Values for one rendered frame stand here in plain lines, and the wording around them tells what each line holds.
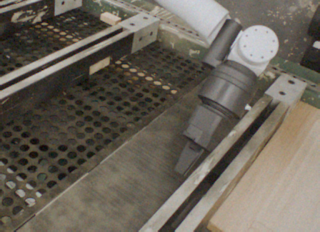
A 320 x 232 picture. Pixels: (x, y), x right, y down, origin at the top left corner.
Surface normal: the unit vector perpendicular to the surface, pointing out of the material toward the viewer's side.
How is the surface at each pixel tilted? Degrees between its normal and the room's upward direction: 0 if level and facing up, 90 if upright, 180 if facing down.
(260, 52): 21
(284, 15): 0
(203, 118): 12
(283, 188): 58
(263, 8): 0
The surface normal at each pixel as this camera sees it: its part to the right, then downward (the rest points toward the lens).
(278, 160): 0.11, -0.82
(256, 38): -0.11, -0.14
